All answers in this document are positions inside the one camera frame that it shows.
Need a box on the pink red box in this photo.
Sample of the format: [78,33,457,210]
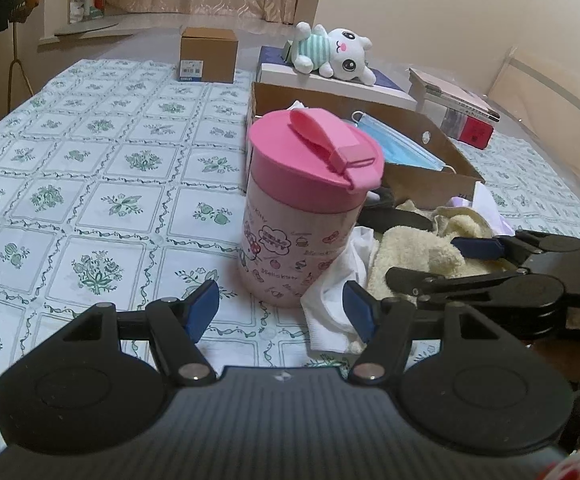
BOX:
[440,105,494,150]

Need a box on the blue face mask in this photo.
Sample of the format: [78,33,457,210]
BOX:
[351,110,456,175]

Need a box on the white plush bunny toy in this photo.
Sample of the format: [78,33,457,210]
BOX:
[290,22,377,86]

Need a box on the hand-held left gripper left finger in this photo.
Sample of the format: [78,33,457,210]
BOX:
[35,280,219,387]

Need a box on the yellow towel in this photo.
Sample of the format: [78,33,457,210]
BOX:
[367,199,495,303]

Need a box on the plastic wrapped wooden board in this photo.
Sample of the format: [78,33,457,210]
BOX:
[490,45,580,136]

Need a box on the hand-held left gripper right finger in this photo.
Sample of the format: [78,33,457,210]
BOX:
[344,281,525,386]

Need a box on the flat white and blue box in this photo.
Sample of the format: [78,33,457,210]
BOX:
[257,45,418,111]

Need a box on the green floral tablecloth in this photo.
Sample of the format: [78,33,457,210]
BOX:
[0,58,580,461]

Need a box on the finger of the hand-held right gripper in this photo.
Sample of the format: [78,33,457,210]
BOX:
[451,230,580,264]
[386,266,525,298]

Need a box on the thin metal stand leg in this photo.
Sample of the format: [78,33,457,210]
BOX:
[7,20,33,111]

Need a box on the white cloth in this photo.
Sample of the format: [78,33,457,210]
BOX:
[300,225,385,356]

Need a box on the small brown cardboard box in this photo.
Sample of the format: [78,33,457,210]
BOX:
[179,26,239,84]

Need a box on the brown cardboard tray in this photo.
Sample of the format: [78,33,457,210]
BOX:
[245,81,485,211]

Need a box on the pink lidded cup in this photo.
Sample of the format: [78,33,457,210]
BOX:
[237,108,385,309]

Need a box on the pale pink cover book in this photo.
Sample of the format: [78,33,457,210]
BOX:
[409,67,500,122]

